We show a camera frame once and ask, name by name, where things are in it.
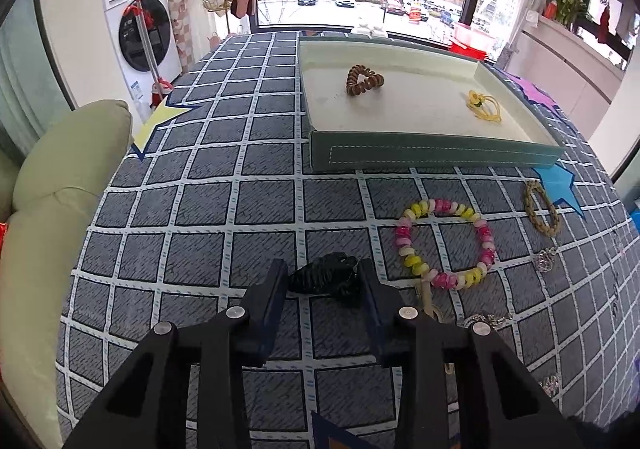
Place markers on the brown slippers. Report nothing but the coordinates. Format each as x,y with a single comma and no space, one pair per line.
243,0

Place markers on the red mop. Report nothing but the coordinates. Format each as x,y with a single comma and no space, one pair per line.
136,9

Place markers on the white slippers pair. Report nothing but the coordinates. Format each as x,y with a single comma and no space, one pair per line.
370,27

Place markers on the checkered folded board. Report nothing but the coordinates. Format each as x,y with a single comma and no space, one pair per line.
181,24

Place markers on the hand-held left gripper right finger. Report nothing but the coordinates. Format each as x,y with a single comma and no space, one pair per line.
370,299

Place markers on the red hanging ornament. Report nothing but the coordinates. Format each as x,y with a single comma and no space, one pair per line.
605,21

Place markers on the white washing machine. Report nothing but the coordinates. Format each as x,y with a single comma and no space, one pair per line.
115,74

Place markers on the green potted plant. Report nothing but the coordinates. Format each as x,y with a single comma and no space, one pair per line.
567,1

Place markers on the white cabinet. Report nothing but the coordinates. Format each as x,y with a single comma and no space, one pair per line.
565,59

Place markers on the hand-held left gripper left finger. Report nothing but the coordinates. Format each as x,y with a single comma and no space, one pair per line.
274,299

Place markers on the pink basin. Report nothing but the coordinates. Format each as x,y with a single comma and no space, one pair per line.
472,33

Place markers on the green jewelry tray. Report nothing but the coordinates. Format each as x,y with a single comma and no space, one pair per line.
425,99

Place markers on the black hair clip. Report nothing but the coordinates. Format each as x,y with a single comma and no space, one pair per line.
325,274

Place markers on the red bucket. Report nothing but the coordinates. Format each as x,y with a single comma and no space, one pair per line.
467,51

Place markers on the silver rhinestone brooch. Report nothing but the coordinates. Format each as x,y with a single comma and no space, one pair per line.
552,384

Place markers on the grey checked blanket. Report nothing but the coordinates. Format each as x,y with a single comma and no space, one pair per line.
200,239

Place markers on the red pot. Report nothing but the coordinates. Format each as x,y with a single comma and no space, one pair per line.
550,10

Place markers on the silver rhinestone hair clip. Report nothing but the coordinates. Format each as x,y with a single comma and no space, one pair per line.
485,320

